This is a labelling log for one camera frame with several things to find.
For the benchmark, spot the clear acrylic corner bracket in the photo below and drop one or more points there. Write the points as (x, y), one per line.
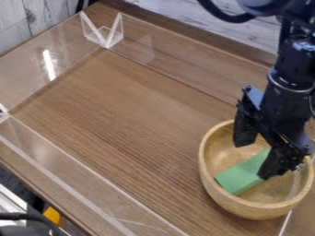
(104, 36)

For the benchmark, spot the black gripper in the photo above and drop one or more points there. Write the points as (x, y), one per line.
(275, 114)

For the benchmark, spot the brown wooden bowl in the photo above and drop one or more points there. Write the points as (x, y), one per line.
(271, 199)

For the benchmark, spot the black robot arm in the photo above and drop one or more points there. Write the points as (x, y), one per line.
(293, 68)

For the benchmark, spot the green rectangular block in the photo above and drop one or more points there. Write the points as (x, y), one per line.
(240, 177)

